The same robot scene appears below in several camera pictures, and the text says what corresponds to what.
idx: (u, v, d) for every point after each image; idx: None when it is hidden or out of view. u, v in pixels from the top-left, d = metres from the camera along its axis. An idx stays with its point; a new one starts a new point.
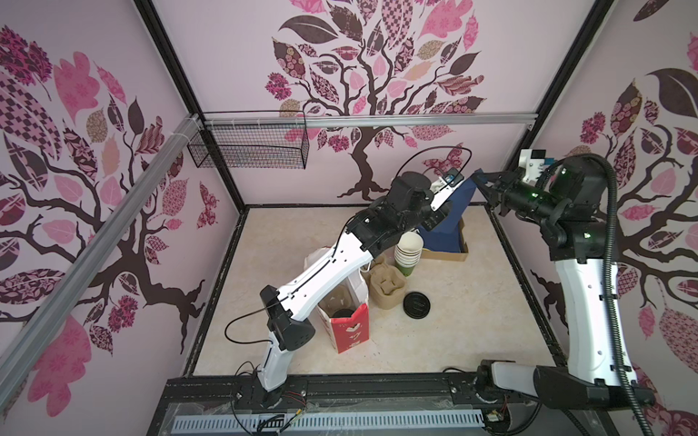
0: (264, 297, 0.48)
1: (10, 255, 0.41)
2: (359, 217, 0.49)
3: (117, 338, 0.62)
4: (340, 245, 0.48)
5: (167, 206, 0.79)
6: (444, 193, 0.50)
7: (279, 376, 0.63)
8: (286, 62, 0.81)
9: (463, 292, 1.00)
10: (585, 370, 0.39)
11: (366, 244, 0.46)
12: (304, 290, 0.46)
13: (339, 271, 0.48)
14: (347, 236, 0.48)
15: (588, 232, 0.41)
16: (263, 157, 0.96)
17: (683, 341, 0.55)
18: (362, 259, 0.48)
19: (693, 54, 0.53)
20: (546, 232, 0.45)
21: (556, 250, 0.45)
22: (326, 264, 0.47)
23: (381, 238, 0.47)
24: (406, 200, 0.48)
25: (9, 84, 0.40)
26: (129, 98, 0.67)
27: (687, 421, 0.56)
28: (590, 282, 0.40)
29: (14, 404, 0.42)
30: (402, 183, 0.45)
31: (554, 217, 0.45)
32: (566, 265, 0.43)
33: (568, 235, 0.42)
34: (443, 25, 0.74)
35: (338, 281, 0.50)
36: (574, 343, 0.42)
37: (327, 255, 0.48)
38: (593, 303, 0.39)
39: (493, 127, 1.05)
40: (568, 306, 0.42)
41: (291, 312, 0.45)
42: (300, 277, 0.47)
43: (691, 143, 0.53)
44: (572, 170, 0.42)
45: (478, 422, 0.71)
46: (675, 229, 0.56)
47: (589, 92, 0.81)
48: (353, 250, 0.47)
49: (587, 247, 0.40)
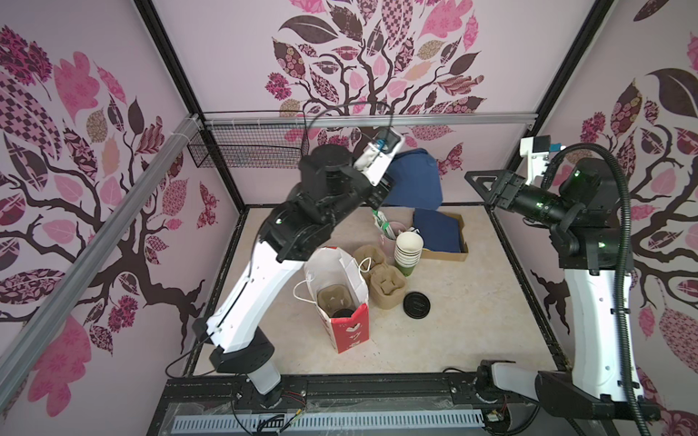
0: (195, 331, 0.42)
1: (10, 255, 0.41)
2: (270, 219, 0.39)
3: (117, 338, 0.62)
4: (254, 261, 0.39)
5: (167, 206, 0.79)
6: (379, 163, 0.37)
7: (273, 375, 0.62)
8: (286, 62, 0.81)
9: (463, 292, 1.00)
10: (592, 383, 0.38)
11: (281, 255, 0.37)
12: (229, 323, 0.40)
13: (259, 295, 0.40)
14: (261, 246, 0.39)
15: (603, 241, 0.38)
16: (263, 157, 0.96)
17: (683, 341, 0.55)
18: (280, 273, 0.40)
19: (693, 54, 0.53)
20: (556, 240, 0.42)
21: (568, 256, 0.40)
22: (243, 288, 0.39)
23: (299, 238, 0.37)
24: (323, 180, 0.36)
25: (9, 84, 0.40)
26: (129, 98, 0.67)
27: (687, 421, 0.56)
28: (602, 295, 0.38)
29: (14, 404, 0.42)
30: (311, 162, 0.35)
31: (565, 223, 0.42)
32: (578, 273, 0.40)
33: (581, 243, 0.39)
34: (443, 25, 0.74)
35: (263, 300, 0.41)
36: (583, 355, 0.40)
37: (244, 275, 0.40)
38: (603, 318, 0.37)
39: (493, 128, 1.05)
40: (578, 314, 0.41)
41: (223, 348, 0.40)
42: (224, 306, 0.41)
43: (691, 142, 0.53)
44: (585, 173, 0.39)
45: (478, 422, 0.71)
46: (675, 230, 0.56)
47: (589, 92, 0.81)
48: (265, 266, 0.38)
49: (601, 254, 0.38)
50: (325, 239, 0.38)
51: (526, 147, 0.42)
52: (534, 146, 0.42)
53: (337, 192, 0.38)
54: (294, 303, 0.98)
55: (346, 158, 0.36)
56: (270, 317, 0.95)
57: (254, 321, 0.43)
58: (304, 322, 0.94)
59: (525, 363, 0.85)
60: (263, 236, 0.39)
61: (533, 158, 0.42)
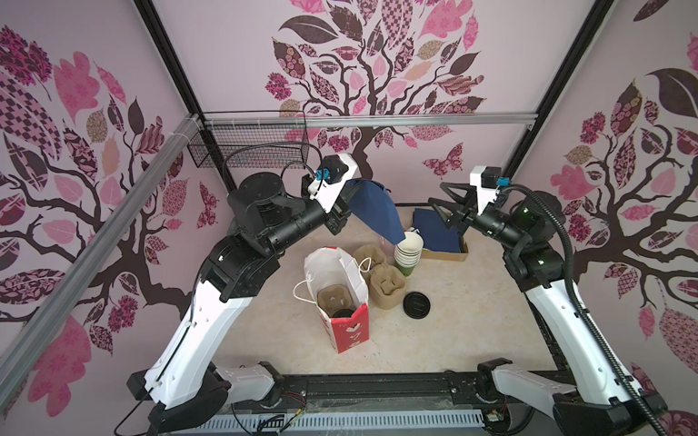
0: (130, 390, 0.37)
1: (10, 255, 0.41)
2: (212, 256, 0.36)
3: (117, 338, 0.62)
4: (196, 302, 0.36)
5: (167, 206, 0.79)
6: (326, 192, 0.43)
7: (264, 381, 0.62)
8: (286, 62, 0.81)
9: (463, 292, 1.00)
10: (597, 392, 0.39)
11: (224, 293, 0.35)
12: (171, 374, 0.36)
13: (205, 334, 0.37)
14: (204, 287, 0.36)
15: (543, 260, 0.47)
16: (263, 158, 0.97)
17: (683, 341, 0.55)
18: (227, 311, 0.37)
19: (693, 54, 0.53)
20: (509, 265, 0.50)
21: (522, 280, 0.48)
22: (186, 332, 0.36)
23: (243, 274, 0.35)
24: (249, 218, 0.34)
25: (9, 84, 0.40)
26: (129, 98, 0.67)
27: (687, 421, 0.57)
28: (563, 303, 0.43)
29: (14, 404, 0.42)
30: (241, 197, 0.33)
31: (516, 252, 0.49)
32: (536, 292, 0.46)
33: (527, 266, 0.47)
34: (443, 25, 0.74)
35: (209, 342, 0.38)
36: (577, 366, 0.42)
37: (186, 321, 0.36)
38: (573, 323, 0.42)
39: (493, 128, 1.05)
40: (553, 328, 0.45)
41: (164, 404, 0.36)
42: (164, 355, 0.37)
43: (691, 142, 0.53)
44: (533, 211, 0.44)
45: (478, 422, 0.71)
46: (675, 229, 0.56)
47: (590, 92, 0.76)
48: (212, 304, 0.35)
49: (546, 273, 0.46)
50: (272, 268, 0.39)
51: (476, 180, 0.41)
52: (483, 179, 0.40)
53: (274, 222, 0.36)
54: (294, 303, 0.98)
55: (274, 190, 0.34)
56: (270, 317, 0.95)
57: (199, 368, 0.39)
58: (304, 322, 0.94)
59: (525, 363, 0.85)
60: (204, 275, 0.36)
61: (484, 191, 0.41)
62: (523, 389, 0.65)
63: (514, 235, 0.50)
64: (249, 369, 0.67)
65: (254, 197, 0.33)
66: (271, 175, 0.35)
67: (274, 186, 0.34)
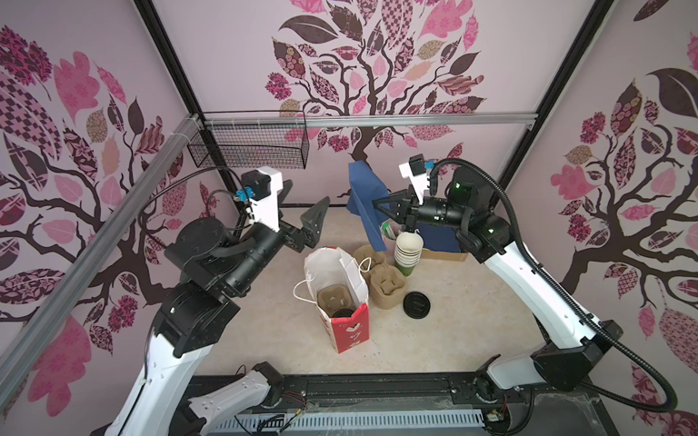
0: None
1: (10, 254, 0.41)
2: (162, 309, 0.35)
3: (117, 338, 0.62)
4: (151, 358, 0.35)
5: (167, 206, 0.79)
6: (262, 209, 0.41)
7: (260, 389, 0.62)
8: (286, 62, 0.81)
9: (463, 292, 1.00)
10: (569, 338, 0.41)
11: (177, 350, 0.33)
12: (128, 434, 0.35)
13: (163, 391, 0.35)
14: (158, 342, 0.34)
15: (492, 229, 0.48)
16: (263, 157, 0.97)
17: (683, 341, 0.55)
18: (184, 364, 0.35)
19: (693, 54, 0.53)
20: (463, 242, 0.50)
21: (478, 253, 0.49)
22: (143, 390, 0.34)
23: (198, 325, 0.34)
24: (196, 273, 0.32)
25: (9, 84, 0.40)
26: (129, 98, 0.67)
27: (687, 420, 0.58)
28: (519, 263, 0.45)
29: (14, 403, 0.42)
30: (176, 252, 0.30)
31: (464, 225, 0.50)
32: (494, 260, 0.47)
33: (481, 239, 0.48)
34: (443, 25, 0.74)
35: (169, 396, 0.37)
36: (545, 319, 0.44)
37: (143, 376, 0.35)
38: (533, 280, 0.44)
39: (493, 128, 1.05)
40: (516, 291, 0.47)
41: None
42: (121, 414, 0.35)
43: (691, 142, 0.53)
44: (463, 183, 0.46)
45: (478, 422, 0.71)
46: (676, 229, 0.56)
47: (589, 91, 0.84)
48: (163, 362, 0.34)
49: (498, 240, 0.47)
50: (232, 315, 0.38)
51: (406, 168, 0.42)
52: (411, 163, 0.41)
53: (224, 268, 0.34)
54: (294, 303, 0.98)
55: (213, 240, 0.31)
56: (270, 317, 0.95)
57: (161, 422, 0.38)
58: (304, 322, 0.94)
59: None
60: (157, 329, 0.35)
61: (416, 178, 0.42)
62: (521, 379, 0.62)
63: (459, 213, 0.51)
64: (231, 385, 0.58)
65: (192, 251, 0.30)
66: (211, 222, 0.32)
67: (214, 236, 0.31)
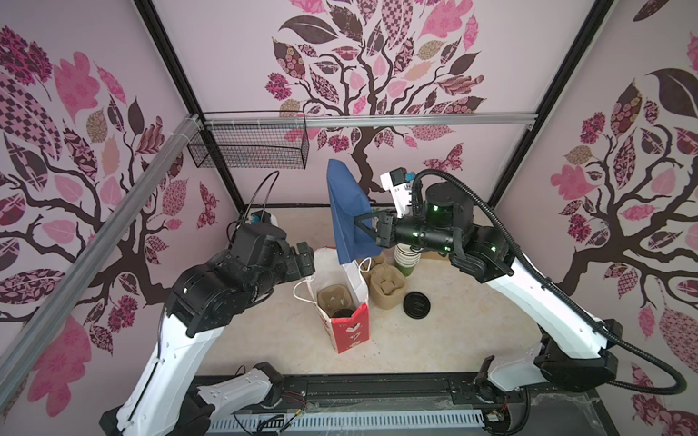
0: (104, 429, 0.36)
1: (10, 255, 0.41)
2: (177, 288, 0.34)
3: (117, 338, 0.62)
4: (164, 340, 0.34)
5: (167, 206, 0.79)
6: None
7: (260, 386, 0.61)
8: (286, 62, 0.81)
9: (463, 292, 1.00)
10: (585, 348, 0.39)
11: (192, 327, 0.33)
12: (142, 411, 0.35)
13: (173, 372, 0.35)
14: (172, 323, 0.34)
15: (493, 245, 0.41)
16: (263, 157, 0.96)
17: (683, 341, 0.55)
18: (194, 348, 0.36)
19: (693, 54, 0.53)
20: (465, 266, 0.42)
21: (482, 274, 0.41)
22: (154, 370, 0.34)
23: (210, 306, 0.34)
24: (251, 252, 0.38)
25: (9, 84, 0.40)
26: (129, 98, 0.67)
27: (687, 420, 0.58)
28: (529, 282, 0.40)
29: (14, 404, 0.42)
30: (248, 231, 0.38)
31: (460, 248, 0.43)
32: (500, 279, 0.41)
33: (483, 259, 0.41)
34: (443, 25, 0.74)
35: (182, 377, 0.37)
36: (557, 331, 0.42)
37: (154, 357, 0.35)
38: (545, 298, 0.40)
39: (493, 128, 1.05)
40: (522, 306, 0.43)
41: None
42: (134, 394, 0.35)
43: (691, 142, 0.53)
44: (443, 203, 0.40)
45: (478, 422, 0.71)
46: (676, 230, 0.56)
47: (589, 92, 0.81)
48: (173, 345, 0.34)
49: (500, 257, 0.40)
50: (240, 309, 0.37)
51: (388, 182, 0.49)
52: (393, 175, 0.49)
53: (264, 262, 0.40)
54: (294, 303, 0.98)
55: (282, 233, 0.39)
56: (270, 317, 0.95)
57: (172, 402, 0.38)
58: (304, 322, 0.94)
59: None
60: (171, 310, 0.34)
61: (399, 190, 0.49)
62: (525, 380, 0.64)
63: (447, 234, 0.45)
64: (236, 379, 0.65)
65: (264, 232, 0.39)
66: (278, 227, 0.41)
67: (280, 232, 0.43)
